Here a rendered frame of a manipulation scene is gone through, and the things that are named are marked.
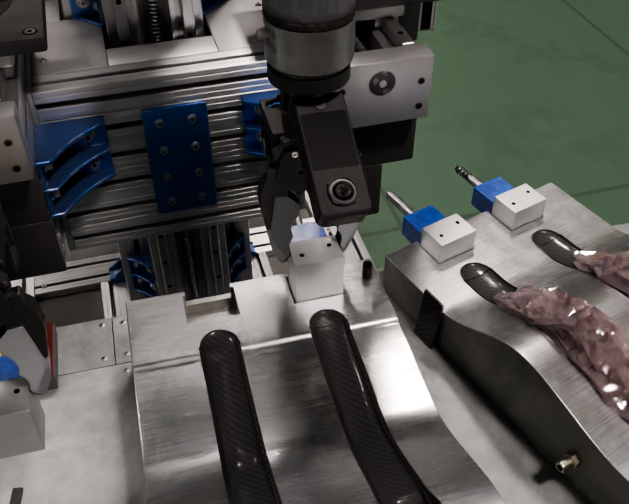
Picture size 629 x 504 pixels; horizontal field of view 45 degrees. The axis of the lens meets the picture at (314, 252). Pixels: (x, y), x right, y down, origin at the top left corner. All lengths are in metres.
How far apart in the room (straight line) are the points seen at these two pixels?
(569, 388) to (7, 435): 0.48
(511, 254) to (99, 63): 0.58
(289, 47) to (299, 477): 0.34
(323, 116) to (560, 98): 2.30
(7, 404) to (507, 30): 2.90
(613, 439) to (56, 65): 0.80
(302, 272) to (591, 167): 1.92
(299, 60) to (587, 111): 2.30
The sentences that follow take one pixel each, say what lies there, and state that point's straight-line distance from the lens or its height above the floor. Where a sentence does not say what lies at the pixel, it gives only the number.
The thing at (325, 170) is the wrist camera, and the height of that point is 1.08.
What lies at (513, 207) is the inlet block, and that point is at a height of 0.88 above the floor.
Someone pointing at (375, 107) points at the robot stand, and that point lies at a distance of 0.99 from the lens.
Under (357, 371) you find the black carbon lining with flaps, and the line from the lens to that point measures 0.73.
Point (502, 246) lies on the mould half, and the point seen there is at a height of 0.86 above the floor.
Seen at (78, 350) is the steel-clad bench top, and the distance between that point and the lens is 0.89.
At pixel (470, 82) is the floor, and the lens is 2.94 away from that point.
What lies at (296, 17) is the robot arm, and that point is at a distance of 0.61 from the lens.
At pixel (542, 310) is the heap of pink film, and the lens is 0.78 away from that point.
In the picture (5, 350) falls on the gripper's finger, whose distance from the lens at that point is 0.62.
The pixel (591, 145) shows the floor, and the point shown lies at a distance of 2.70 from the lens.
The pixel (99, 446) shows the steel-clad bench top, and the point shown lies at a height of 0.80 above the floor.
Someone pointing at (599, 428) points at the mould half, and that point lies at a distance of 0.74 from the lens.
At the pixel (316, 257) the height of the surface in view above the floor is 0.94.
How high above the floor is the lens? 1.45
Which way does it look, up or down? 43 degrees down
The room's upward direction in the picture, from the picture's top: straight up
